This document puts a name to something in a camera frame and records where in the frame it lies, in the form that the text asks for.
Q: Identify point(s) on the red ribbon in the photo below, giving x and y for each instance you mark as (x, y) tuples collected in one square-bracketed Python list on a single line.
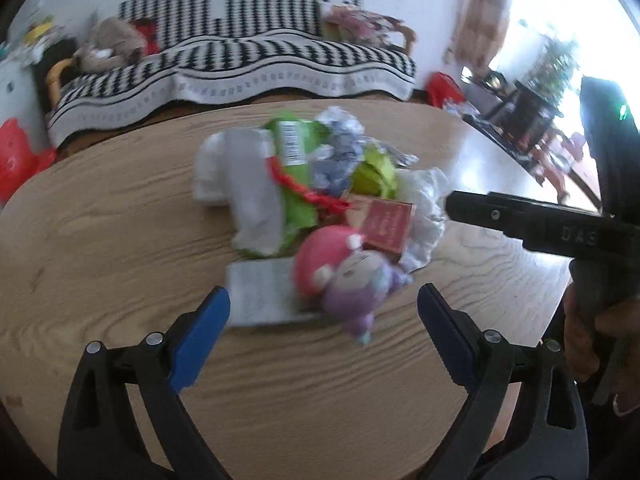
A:
[(330, 204)]

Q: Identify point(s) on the green carton box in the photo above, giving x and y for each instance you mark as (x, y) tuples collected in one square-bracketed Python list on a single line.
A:
[(294, 139)]

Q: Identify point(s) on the brown plush toy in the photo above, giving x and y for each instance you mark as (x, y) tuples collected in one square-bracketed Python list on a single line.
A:
[(113, 43)]

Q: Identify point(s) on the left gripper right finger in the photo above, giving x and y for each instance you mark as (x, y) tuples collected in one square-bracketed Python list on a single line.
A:
[(522, 418)]

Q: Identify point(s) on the checked curtain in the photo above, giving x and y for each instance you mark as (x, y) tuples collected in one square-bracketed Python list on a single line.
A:
[(480, 33)]

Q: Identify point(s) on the clear plastic bag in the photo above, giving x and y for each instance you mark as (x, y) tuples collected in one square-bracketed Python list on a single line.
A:
[(425, 190)]

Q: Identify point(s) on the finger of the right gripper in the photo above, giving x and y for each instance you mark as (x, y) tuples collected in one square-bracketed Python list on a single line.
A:
[(494, 211)]

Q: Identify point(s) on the red cushion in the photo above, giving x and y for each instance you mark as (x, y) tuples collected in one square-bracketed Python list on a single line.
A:
[(147, 28)]

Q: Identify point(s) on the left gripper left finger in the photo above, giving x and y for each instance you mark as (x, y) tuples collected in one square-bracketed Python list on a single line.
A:
[(99, 436)]

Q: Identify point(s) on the dark side table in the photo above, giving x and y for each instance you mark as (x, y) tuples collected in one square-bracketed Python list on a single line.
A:
[(518, 122)]

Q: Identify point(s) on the red plastic bag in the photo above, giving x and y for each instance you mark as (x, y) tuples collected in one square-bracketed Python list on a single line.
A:
[(441, 88)]

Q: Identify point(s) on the pink purple plush toy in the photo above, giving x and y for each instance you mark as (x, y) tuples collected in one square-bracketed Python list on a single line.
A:
[(333, 269)]

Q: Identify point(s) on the floral cushion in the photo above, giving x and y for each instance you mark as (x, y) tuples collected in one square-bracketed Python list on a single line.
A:
[(348, 23)]

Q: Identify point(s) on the potted green plant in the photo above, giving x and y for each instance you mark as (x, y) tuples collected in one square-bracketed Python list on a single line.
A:
[(553, 71)]

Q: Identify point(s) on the person's right hand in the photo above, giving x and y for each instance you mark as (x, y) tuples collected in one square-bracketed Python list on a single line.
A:
[(621, 321)]

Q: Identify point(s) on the red cigarette box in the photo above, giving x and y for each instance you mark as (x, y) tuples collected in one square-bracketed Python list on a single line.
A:
[(384, 224)]

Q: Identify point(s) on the black white striped sofa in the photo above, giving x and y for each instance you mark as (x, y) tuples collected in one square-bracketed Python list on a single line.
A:
[(219, 52)]

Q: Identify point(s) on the silver foil wrapper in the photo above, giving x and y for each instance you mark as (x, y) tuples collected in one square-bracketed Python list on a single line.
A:
[(333, 163)]

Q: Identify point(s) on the yellow green snack bag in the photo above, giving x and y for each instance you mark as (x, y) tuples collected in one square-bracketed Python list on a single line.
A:
[(375, 175)]

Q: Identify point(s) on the white cabinet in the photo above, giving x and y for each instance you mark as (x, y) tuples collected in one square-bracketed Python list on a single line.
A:
[(19, 100)]

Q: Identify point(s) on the white paper receipt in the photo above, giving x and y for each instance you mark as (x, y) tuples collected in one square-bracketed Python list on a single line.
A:
[(262, 293)]

